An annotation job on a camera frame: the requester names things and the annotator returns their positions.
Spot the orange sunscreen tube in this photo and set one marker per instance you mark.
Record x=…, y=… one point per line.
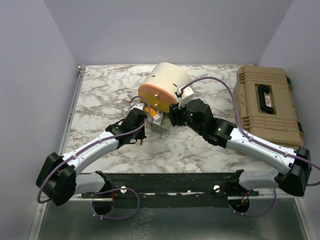
x=153, y=113

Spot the yellow drawer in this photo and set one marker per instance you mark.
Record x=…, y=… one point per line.
x=161, y=103

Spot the grey bottom drawer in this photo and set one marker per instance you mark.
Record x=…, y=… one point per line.
x=160, y=123

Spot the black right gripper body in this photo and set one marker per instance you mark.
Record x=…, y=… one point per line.
x=179, y=116

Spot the tan plastic tool case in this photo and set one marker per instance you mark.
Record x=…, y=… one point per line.
x=265, y=105

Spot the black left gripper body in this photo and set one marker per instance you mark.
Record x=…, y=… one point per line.
x=139, y=134

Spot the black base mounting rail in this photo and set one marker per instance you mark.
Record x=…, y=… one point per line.
x=169, y=190

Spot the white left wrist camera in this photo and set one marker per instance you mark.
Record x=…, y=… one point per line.
x=140, y=106

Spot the cream round drawer organizer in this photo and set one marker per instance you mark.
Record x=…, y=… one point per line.
x=168, y=77

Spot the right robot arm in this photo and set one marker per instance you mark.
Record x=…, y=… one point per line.
x=291, y=169

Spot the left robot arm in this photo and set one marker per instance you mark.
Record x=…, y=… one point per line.
x=59, y=177

